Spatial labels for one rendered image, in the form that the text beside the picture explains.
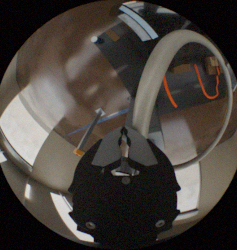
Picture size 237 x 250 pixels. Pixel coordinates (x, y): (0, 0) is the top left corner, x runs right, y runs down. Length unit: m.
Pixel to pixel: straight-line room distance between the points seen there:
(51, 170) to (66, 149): 1.99
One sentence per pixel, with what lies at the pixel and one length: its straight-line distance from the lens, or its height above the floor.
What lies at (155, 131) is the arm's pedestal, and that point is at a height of 0.84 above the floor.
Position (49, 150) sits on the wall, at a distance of 6.13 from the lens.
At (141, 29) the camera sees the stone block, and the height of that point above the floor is 0.75.
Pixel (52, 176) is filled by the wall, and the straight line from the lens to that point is 6.51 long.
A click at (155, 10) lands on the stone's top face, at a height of 0.80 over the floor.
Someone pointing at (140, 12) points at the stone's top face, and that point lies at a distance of 0.54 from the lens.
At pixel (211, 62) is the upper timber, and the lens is 1.59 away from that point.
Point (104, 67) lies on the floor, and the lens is 1.34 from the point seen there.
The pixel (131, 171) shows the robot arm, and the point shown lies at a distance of 0.66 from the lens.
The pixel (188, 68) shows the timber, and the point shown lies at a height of 0.13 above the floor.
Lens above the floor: 1.23
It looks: 40 degrees down
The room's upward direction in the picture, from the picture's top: 164 degrees counter-clockwise
